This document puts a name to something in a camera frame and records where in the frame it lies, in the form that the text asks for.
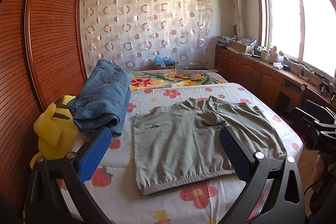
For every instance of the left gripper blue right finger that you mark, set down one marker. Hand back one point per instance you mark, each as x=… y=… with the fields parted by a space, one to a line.
x=237 y=153

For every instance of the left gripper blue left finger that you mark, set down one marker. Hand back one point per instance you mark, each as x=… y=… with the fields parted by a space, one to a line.
x=91 y=153

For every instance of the grey-green shorts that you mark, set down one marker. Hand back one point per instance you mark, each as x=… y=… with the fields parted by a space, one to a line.
x=179 y=144

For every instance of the person's right hand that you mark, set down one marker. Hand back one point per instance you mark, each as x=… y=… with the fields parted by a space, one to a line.
x=320 y=166

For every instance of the floral white bed sheet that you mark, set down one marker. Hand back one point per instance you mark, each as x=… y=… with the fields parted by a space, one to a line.
x=113 y=185

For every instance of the yellow plush toy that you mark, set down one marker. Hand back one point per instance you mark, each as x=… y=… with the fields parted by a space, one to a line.
x=56 y=130

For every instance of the wooden side cabinet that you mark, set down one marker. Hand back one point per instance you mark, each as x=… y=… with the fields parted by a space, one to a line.
x=280 y=90

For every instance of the folded blue jeans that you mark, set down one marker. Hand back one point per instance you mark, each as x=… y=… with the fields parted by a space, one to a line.
x=103 y=100

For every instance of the pink bottle on cabinet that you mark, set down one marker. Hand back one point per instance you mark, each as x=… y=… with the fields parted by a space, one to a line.
x=273 y=55

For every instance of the white mug on cabinet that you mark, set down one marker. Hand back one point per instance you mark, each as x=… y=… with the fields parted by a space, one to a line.
x=264 y=55

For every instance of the cardboard box on cabinet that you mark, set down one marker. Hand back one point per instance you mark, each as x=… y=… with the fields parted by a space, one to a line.
x=241 y=48

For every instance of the blue item behind bed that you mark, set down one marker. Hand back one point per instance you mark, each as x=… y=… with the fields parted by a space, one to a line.
x=163 y=62

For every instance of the wooden louvered wardrobe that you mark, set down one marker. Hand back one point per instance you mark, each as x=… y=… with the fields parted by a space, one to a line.
x=41 y=59

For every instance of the circle pattern sheer curtain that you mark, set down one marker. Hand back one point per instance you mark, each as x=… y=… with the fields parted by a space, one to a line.
x=132 y=33

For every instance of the window with wooden frame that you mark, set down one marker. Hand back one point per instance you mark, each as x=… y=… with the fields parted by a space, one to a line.
x=302 y=30

